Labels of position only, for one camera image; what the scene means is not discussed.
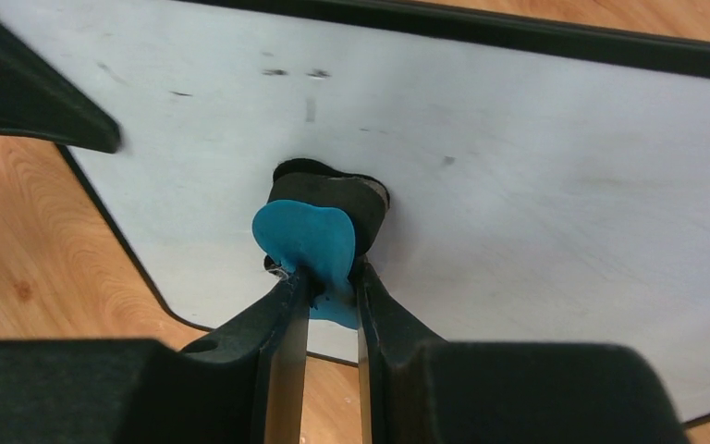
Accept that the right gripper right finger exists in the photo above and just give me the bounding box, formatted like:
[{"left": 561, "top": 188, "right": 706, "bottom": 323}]
[{"left": 354, "top": 263, "right": 688, "bottom": 443}]

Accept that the white whiteboard black frame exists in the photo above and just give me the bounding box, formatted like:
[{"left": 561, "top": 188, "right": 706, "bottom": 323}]
[{"left": 0, "top": 1, "right": 710, "bottom": 420}]

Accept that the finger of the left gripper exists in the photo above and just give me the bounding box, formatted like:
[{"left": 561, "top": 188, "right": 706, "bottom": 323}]
[{"left": 0, "top": 23, "right": 121, "bottom": 154}]

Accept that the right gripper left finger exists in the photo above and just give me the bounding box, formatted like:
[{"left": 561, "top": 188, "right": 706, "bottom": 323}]
[{"left": 0, "top": 269, "right": 313, "bottom": 443}]

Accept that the blue black whiteboard eraser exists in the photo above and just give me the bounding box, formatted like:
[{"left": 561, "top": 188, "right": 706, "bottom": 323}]
[{"left": 251, "top": 158, "right": 390, "bottom": 329}]

